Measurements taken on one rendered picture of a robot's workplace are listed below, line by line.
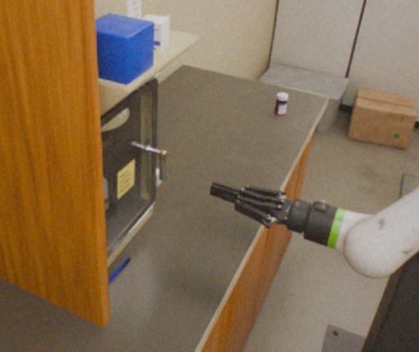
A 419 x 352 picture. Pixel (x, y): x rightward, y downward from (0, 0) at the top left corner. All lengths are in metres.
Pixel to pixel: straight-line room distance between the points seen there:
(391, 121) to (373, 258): 2.83
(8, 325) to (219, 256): 0.55
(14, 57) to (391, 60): 3.40
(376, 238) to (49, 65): 0.67
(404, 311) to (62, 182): 1.28
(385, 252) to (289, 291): 1.61
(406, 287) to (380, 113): 2.14
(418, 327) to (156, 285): 0.97
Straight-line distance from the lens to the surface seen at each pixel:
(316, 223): 1.15
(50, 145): 0.92
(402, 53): 3.99
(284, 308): 2.52
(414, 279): 1.77
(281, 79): 3.85
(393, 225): 1.01
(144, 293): 1.25
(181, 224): 1.43
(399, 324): 1.92
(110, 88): 0.88
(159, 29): 1.00
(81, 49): 0.78
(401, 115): 3.78
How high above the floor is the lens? 1.89
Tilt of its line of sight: 32 degrees down
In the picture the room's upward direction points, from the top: 1 degrees clockwise
